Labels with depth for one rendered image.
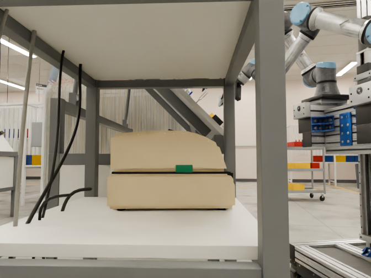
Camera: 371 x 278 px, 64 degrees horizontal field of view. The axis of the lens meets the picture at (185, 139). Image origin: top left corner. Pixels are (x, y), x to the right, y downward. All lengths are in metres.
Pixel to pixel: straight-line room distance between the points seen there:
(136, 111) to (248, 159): 7.58
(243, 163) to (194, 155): 9.29
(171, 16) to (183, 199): 0.39
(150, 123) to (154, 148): 1.93
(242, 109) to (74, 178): 9.20
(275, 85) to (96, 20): 0.36
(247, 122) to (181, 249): 9.65
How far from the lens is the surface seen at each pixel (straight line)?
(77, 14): 0.60
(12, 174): 4.62
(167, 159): 0.70
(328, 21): 1.71
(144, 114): 2.66
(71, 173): 1.13
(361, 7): 2.20
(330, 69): 2.08
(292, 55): 1.92
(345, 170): 10.54
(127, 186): 0.71
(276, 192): 0.41
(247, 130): 10.03
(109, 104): 2.80
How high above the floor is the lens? 0.78
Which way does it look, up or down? 4 degrees up
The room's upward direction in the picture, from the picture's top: straight up
